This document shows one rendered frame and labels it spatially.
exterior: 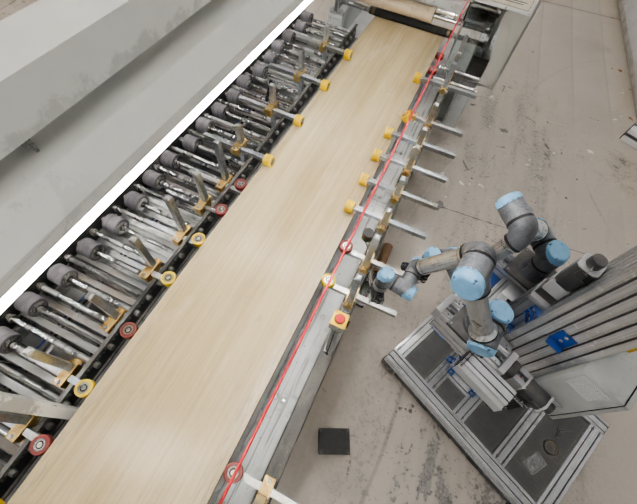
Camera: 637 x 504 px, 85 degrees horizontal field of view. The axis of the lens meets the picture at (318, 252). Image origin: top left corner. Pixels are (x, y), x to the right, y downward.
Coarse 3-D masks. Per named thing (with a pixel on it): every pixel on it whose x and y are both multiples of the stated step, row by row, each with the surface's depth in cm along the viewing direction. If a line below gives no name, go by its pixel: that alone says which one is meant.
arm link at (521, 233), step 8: (528, 216) 144; (512, 224) 147; (520, 224) 144; (528, 224) 143; (536, 224) 143; (512, 232) 147; (520, 232) 144; (528, 232) 143; (536, 232) 144; (504, 240) 150; (512, 240) 147; (520, 240) 145; (528, 240) 145; (496, 248) 154; (504, 248) 151; (512, 248) 148; (520, 248) 147; (504, 256) 154; (448, 272) 176
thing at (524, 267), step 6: (528, 258) 186; (522, 264) 188; (528, 264) 184; (522, 270) 186; (528, 270) 183; (534, 270) 181; (540, 270) 178; (528, 276) 184; (534, 276) 182; (540, 276) 181; (546, 276) 181; (534, 282) 185
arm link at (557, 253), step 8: (544, 240) 174; (552, 240) 173; (536, 248) 177; (544, 248) 173; (552, 248) 170; (560, 248) 170; (568, 248) 170; (536, 256) 178; (544, 256) 172; (552, 256) 169; (560, 256) 168; (568, 256) 169; (536, 264) 178; (544, 264) 174; (552, 264) 171; (560, 264) 170
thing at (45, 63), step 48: (48, 0) 34; (96, 0) 34; (144, 0) 36; (192, 0) 42; (0, 48) 30; (48, 48) 30; (96, 48) 34; (144, 48) 39; (0, 96) 28; (48, 96) 31; (0, 144) 29
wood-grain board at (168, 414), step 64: (384, 64) 300; (320, 128) 254; (384, 128) 259; (256, 192) 221; (320, 192) 224; (256, 256) 198; (320, 256) 201; (192, 320) 177; (256, 320) 179; (128, 384) 160; (192, 384) 162; (256, 384) 164; (64, 448) 146; (128, 448) 148; (192, 448) 149
